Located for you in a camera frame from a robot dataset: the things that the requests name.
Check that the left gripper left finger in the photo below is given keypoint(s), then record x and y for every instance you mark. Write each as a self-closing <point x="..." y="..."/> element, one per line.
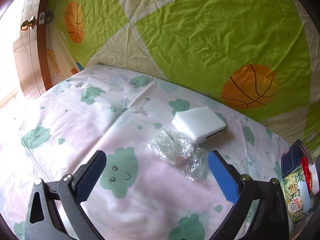
<point x="43" y="220"/>

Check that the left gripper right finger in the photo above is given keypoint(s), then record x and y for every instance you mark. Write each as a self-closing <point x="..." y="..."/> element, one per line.
<point x="269" y="220"/>

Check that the red satin pouch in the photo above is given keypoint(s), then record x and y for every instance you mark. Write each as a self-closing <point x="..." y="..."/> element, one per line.
<point x="307" y="173"/>

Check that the white pink-edged towel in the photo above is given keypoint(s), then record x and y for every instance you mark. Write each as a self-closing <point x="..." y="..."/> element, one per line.
<point x="314" y="179"/>

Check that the round metal cookie tin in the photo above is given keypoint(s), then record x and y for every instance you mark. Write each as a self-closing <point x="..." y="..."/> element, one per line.
<point x="298" y="201"/>

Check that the crumpled clear plastic bag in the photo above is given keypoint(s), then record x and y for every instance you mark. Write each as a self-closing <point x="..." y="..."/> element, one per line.
<point x="182" y="152"/>

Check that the cloud pattern tablecloth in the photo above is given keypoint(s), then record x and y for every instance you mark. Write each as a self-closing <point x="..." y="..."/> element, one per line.
<point x="138" y="196"/>

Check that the white sponge block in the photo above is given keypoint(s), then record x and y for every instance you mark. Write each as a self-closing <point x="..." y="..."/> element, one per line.
<point x="199" y="123"/>

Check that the wooden door with knob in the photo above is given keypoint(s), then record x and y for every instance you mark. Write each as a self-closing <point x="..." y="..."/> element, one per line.
<point x="24" y="64"/>

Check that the basketball pattern bed sheet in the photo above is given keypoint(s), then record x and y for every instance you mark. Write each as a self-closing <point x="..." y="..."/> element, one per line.
<point x="260" y="57"/>

